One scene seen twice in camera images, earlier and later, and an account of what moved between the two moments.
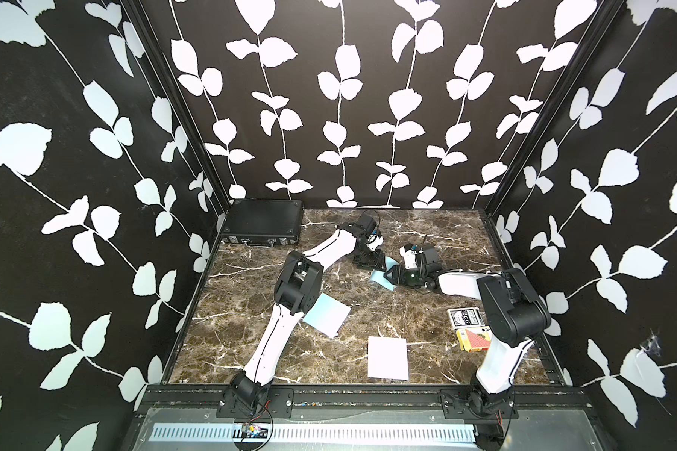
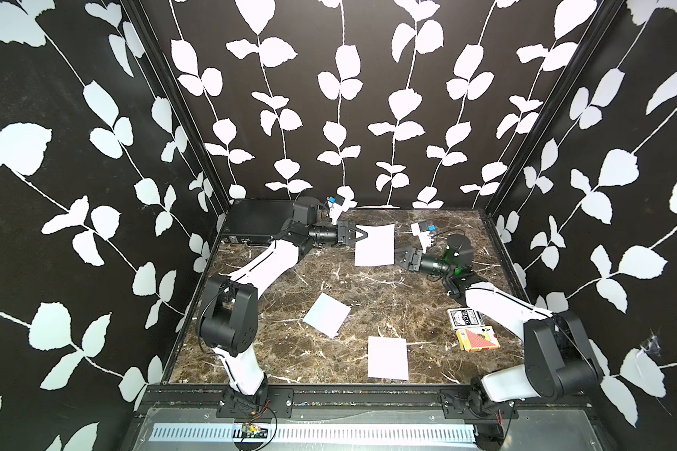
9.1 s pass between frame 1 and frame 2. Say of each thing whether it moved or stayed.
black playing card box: stayed
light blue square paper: moved
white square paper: stayed
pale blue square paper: stayed
